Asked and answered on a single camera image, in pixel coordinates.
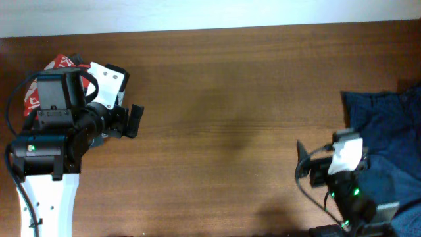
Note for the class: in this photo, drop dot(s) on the orange printed t-shirt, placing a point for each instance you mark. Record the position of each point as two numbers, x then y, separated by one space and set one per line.
47 88

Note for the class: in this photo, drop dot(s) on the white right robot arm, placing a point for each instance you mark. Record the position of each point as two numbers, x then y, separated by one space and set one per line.
338 165

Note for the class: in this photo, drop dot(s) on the navy blue garment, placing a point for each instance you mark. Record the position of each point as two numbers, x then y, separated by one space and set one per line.
389 124

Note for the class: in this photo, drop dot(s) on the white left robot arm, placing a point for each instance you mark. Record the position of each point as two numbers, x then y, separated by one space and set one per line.
45 165

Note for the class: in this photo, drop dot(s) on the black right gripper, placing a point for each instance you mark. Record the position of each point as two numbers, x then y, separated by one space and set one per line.
320 166

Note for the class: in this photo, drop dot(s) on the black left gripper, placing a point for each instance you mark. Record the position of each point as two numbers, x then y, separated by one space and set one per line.
119 127

